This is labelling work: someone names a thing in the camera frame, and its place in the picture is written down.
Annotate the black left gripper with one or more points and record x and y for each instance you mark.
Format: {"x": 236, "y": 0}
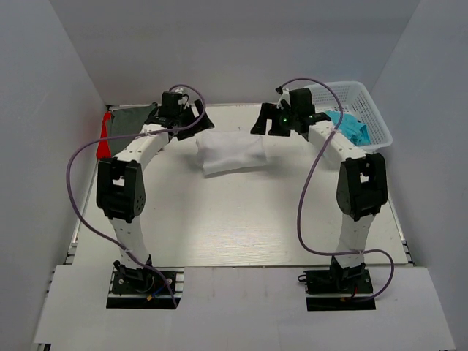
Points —
{"x": 204, "y": 124}

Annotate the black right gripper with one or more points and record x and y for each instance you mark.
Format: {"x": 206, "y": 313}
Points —
{"x": 268, "y": 111}

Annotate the white t shirt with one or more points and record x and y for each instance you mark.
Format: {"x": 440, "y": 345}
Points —
{"x": 225, "y": 152}

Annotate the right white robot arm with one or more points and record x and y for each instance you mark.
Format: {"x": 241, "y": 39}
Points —
{"x": 361, "y": 188}

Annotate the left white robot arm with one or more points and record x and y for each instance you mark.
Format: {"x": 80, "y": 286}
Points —
{"x": 120, "y": 187}

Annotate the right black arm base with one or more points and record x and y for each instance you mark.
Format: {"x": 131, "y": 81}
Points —
{"x": 324, "y": 294}

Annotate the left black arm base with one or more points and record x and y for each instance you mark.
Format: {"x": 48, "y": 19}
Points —
{"x": 144, "y": 289}

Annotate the folded grey t shirt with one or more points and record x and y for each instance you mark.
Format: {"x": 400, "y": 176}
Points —
{"x": 126, "y": 121}

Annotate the white plastic basket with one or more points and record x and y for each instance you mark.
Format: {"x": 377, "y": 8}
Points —
{"x": 357, "y": 101}

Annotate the teal crumpled t shirt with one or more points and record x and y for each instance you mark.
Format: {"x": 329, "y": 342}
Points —
{"x": 351, "y": 128}

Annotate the folded red t shirt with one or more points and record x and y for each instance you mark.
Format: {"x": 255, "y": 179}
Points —
{"x": 103, "y": 149}

